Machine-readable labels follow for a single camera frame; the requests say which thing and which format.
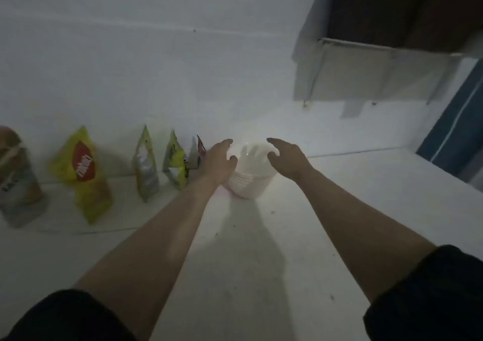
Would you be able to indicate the person's right hand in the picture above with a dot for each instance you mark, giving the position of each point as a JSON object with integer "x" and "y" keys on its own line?
{"x": 288, "y": 159}

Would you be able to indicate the person's left hand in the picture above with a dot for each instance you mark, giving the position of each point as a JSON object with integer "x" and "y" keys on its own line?
{"x": 217, "y": 167}

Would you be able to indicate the large white bowl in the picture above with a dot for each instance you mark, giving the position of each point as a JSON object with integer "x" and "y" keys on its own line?
{"x": 249, "y": 184}

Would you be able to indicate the small yellow-green snack bag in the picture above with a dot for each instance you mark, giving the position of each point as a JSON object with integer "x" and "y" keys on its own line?
{"x": 175, "y": 163}

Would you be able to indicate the tall green snack bag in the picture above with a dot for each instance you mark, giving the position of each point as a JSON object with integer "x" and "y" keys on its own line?
{"x": 145, "y": 171}

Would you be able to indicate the yellow snack bag red label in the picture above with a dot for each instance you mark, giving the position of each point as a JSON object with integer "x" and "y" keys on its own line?
{"x": 85, "y": 171}

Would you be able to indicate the jackfruit chips bag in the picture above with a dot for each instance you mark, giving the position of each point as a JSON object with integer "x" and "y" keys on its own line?
{"x": 19, "y": 186}

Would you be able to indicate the person's right forearm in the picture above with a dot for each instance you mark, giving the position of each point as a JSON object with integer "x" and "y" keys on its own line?
{"x": 358, "y": 231}

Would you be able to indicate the person's left forearm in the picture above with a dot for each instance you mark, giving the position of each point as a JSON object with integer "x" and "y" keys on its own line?
{"x": 151, "y": 246}

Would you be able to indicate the person's black shirt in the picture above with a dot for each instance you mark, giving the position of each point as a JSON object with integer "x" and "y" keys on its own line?
{"x": 434, "y": 295}

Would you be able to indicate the wooden wall shelf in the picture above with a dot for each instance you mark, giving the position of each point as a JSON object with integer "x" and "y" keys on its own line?
{"x": 377, "y": 12}

